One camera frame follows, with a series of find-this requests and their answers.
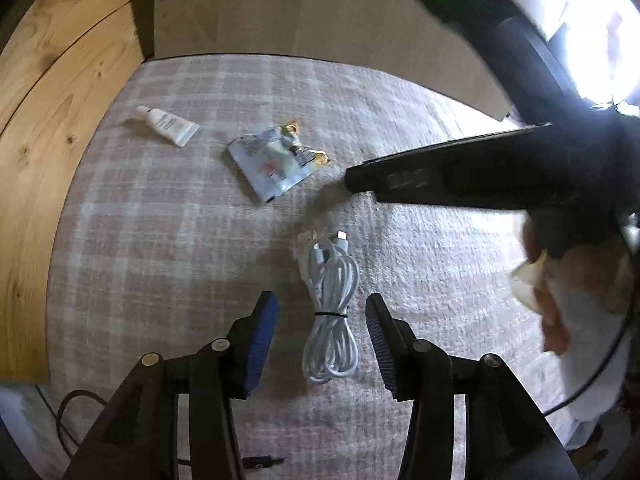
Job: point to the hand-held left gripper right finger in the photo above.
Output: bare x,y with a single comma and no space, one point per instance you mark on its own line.
385,350

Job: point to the person's right forearm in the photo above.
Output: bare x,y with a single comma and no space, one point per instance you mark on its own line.
590,350

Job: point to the white snack packet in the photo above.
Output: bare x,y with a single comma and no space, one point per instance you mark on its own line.
265,165

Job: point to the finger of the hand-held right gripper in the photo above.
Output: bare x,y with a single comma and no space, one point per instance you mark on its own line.
425,175

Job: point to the beige cardboard board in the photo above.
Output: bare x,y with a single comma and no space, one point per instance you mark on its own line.
300,5

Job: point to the white cream tube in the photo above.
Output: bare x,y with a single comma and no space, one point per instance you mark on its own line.
167,125

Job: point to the wooden bed frame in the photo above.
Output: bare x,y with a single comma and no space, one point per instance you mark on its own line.
50,135

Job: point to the orange snack packet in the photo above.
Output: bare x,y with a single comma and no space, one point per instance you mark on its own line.
320,159

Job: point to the plaid beige blanket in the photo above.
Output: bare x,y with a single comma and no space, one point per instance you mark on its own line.
175,260

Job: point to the person's right hand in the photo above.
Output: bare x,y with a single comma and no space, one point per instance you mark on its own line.
542,240

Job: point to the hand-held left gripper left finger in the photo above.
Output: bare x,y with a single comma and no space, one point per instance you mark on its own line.
257,350

